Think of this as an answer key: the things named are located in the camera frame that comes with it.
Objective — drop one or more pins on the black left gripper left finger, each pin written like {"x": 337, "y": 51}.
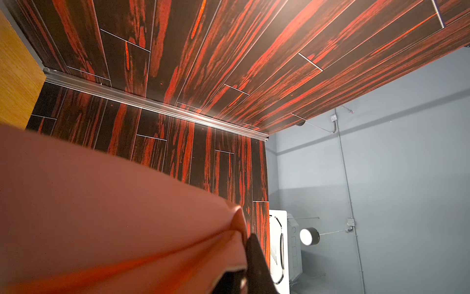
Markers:
{"x": 232, "y": 282}

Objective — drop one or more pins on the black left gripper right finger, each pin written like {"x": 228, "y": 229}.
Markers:
{"x": 259, "y": 280}

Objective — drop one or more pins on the pink zip-up jacket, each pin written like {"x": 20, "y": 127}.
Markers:
{"x": 77, "y": 221}

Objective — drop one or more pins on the round white wall lamp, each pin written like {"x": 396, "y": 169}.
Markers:
{"x": 309, "y": 236}

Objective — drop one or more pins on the grey wall conduit pipe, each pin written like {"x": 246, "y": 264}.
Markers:
{"x": 351, "y": 221}

